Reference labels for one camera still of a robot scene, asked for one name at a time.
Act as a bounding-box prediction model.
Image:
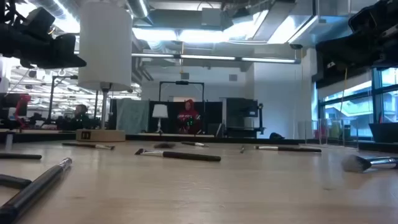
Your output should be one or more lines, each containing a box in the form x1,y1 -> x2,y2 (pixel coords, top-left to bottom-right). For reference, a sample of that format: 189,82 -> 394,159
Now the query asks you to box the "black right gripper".
315,27 -> 398,70

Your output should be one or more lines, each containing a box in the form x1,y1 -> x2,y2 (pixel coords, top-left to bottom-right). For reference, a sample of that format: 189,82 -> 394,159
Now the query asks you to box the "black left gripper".
0,23 -> 88,70

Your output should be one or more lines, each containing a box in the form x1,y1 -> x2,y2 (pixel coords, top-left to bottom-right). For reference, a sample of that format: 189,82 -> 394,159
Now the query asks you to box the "thin black makeup brush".
181,141 -> 210,148
62,142 -> 116,151
0,174 -> 32,190
0,152 -> 42,161

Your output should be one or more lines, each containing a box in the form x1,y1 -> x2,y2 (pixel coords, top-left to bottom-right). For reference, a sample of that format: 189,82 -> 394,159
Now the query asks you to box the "black makeup brush silver ferrule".
254,145 -> 323,154

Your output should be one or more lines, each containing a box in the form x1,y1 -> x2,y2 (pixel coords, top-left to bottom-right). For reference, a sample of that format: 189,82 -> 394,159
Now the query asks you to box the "fluffy black makeup brush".
341,154 -> 398,174

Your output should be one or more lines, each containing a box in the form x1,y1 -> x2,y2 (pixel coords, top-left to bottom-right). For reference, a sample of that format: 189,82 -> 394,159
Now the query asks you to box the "black brush long silver ferrule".
0,157 -> 73,224

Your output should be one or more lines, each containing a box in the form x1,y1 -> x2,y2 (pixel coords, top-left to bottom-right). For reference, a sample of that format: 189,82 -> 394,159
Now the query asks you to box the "angled black makeup brush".
134,147 -> 222,162

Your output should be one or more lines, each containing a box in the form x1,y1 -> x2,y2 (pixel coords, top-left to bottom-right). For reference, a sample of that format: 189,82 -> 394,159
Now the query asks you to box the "person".
177,98 -> 201,134
63,104 -> 94,131

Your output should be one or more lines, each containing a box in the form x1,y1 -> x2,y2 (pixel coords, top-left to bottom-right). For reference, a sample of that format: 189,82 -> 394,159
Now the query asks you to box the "teal hanging cloth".
115,98 -> 150,135

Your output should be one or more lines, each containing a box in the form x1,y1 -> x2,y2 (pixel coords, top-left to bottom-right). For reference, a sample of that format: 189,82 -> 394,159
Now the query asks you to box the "black bin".
368,122 -> 398,144

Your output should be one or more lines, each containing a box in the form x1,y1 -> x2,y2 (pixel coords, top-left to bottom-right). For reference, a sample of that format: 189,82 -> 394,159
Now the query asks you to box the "small white lamp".
151,104 -> 169,134

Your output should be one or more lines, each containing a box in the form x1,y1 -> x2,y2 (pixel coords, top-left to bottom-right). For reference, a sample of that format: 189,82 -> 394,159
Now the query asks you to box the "black equipment cabinet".
221,97 -> 267,138

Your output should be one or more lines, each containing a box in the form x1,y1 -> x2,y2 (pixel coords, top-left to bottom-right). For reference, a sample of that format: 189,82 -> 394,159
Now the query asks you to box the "long tube light fixture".
132,52 -> 302,65

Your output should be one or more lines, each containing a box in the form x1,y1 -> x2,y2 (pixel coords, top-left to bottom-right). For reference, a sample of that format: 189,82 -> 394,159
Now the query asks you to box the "black partition panel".
149,101 -> 223,135

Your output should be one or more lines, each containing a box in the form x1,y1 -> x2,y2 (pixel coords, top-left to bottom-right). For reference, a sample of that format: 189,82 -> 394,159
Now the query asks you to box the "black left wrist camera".
21,6 -> 56,37

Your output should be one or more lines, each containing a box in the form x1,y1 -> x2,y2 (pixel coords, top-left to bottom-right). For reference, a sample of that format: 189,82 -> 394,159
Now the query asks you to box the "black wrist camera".
21,6 -> 56,37
348,0 -> 393,34

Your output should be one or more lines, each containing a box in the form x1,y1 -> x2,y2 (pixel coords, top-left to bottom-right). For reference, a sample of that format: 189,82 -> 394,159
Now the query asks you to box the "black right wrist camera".
348,0 -> 393,34

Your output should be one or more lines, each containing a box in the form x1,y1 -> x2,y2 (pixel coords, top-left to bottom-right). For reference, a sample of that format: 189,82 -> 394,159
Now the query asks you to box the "silver ventilation duct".
253,0 -> 320,44

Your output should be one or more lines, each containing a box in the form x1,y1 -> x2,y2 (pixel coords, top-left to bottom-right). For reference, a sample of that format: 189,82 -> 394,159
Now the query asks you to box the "small grey post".
4,130 -> 15,152

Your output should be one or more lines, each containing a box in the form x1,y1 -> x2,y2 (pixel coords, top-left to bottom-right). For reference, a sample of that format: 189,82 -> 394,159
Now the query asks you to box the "black gantry frame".
158,80 -> 206,103

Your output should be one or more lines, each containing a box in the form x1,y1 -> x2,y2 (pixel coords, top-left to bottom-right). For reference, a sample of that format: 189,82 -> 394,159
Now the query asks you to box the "black aluminium table frame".
0,132 -> 398,153

